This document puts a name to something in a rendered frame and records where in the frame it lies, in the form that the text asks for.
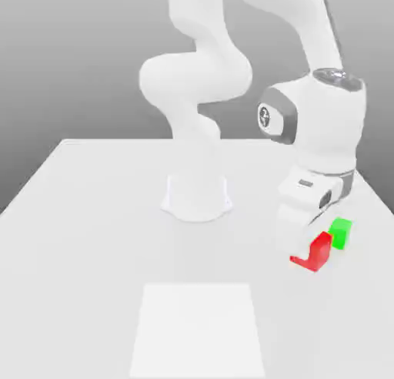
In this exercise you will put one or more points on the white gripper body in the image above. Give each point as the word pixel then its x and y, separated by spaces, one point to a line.
pixel 294 220

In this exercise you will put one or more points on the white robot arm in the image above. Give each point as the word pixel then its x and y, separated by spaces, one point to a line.
pixel 197 77

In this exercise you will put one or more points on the small red cube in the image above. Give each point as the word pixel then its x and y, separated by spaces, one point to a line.
pixel 320 251

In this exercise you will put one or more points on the small green cube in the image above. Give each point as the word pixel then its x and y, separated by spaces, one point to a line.
pixel 341 235

